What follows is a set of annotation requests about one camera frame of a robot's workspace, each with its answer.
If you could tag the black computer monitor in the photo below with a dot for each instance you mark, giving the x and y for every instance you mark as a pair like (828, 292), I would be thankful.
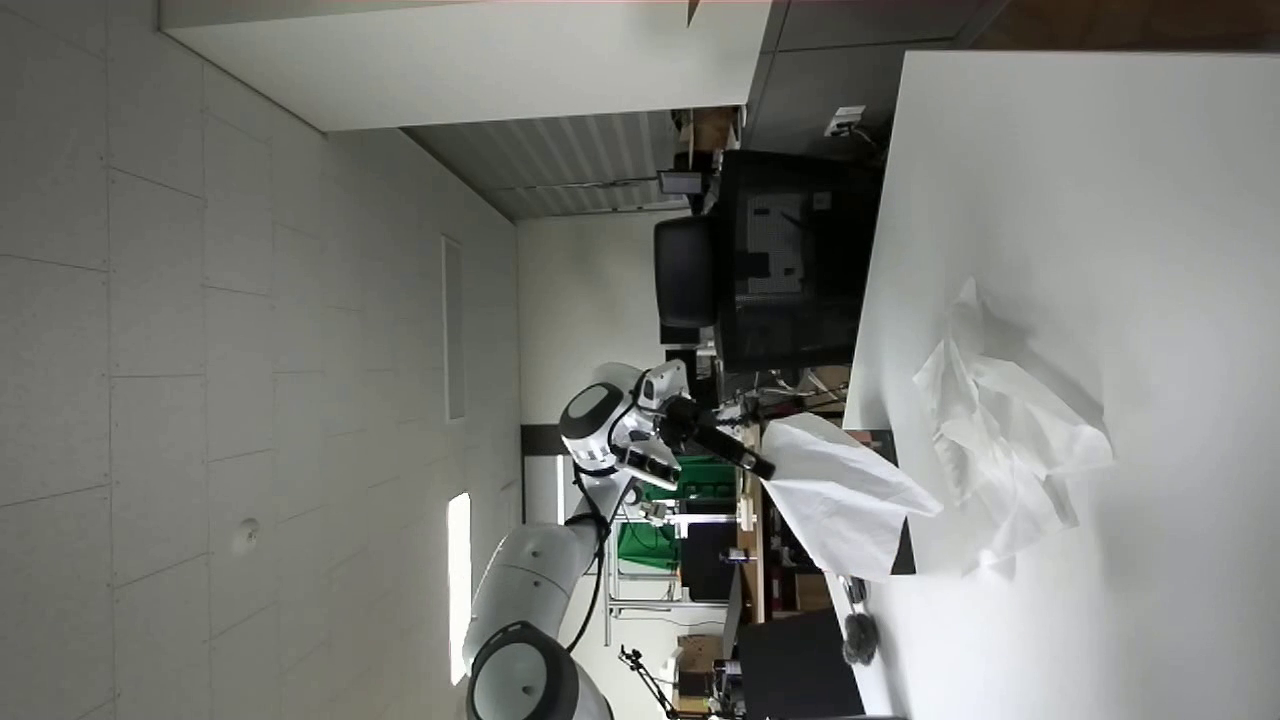
(687, 283)

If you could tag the small black tabletop object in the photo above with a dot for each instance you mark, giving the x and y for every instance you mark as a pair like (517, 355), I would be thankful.
(861, 639)

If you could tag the brown cardboard box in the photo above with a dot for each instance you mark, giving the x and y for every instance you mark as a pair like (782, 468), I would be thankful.
(904, 546)

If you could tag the crumpled white tissue pile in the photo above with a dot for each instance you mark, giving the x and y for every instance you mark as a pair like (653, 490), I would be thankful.
(1014, 426)

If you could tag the black box device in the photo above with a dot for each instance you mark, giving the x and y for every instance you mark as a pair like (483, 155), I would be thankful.
(707, 561)

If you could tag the small cardboard box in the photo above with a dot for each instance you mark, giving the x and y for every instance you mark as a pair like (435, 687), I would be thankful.
(711, 130)

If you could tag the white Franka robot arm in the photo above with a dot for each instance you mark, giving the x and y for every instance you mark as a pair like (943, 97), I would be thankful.
(532, 584)

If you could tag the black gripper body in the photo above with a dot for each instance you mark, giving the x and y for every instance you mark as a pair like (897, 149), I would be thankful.
(703, 428)

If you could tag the black equipment cabinet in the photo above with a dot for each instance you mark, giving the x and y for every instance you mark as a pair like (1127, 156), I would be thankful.
(802, 321)

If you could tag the green plastic bin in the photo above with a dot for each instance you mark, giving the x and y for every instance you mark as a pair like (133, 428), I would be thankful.
(703, 477)

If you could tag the white facial tissue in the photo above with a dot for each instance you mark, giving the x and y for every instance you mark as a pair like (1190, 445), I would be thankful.
(843, 503)

